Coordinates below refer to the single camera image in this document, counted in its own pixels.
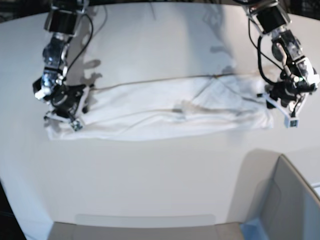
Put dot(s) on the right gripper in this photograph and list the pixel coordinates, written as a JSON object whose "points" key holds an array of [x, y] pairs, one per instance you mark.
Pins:
{"points": [[68, 104]]}

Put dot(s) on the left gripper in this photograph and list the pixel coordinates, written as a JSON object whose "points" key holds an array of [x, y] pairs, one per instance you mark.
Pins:
{"points": [[288, 98]]}

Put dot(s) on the white printed t-shirt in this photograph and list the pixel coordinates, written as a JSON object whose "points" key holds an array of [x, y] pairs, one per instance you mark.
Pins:
{"points": [[171, 108]]}

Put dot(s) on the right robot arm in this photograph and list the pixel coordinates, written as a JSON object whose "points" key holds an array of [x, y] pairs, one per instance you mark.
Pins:
{"points": [[62, 22]]}

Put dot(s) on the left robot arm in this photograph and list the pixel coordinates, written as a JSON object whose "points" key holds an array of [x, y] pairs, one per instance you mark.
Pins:
{"points": [[297, 79]]}

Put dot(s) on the grey bin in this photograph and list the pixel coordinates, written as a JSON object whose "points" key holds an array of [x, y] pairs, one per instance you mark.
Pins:
{"points": [[272, 200]]}

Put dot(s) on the grey front tray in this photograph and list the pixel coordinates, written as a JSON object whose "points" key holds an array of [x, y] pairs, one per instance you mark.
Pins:
{"points": [[103, 227]]}

